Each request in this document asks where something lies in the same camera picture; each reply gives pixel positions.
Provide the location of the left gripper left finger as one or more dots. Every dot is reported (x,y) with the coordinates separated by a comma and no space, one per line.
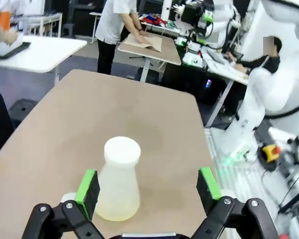
(88,196)

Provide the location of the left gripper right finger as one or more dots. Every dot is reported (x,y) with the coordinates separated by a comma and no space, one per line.
(206,194)

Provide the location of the translucent plastic conical flask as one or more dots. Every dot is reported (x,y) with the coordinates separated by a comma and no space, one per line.
(119,194)

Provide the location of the white round flask cap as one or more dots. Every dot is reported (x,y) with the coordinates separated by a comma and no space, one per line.
(122,149)

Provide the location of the person's right hand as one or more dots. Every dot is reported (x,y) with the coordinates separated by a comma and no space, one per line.
(10,37)

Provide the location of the yellow red emergency stop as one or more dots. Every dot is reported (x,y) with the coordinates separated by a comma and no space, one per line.
(270,153)

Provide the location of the black computer tower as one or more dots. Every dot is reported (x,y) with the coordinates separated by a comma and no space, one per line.
(209,87)

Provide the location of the black floor plate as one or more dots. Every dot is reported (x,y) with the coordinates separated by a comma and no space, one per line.
(22,109)

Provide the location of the cluttered white desk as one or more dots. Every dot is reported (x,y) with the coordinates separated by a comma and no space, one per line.
(224,68)

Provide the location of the seated person in black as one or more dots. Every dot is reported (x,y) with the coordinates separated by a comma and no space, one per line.
(264,64)

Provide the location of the brown topped work table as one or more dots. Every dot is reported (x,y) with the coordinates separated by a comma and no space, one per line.
(168,52)

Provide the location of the white rounded side table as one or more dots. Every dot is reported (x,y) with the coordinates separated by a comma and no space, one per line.
(52,52)

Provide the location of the brown cardboard sheet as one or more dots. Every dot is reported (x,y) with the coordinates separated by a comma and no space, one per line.
(144,42)

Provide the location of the black plastic tray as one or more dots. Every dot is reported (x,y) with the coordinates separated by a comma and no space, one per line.
(12,51)

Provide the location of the small grey stool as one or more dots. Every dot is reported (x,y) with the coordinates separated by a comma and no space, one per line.
(68,30)

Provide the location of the person in pale shirt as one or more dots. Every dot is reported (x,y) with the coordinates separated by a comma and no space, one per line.
(112,22)

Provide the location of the white robot with black gripper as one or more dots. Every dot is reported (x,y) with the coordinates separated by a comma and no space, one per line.
(221,15)

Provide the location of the white slatted table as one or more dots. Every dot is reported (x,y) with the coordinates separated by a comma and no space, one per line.
(44,17)

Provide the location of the mannequin with orange trousers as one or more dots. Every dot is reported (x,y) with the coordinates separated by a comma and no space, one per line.
(4,21)

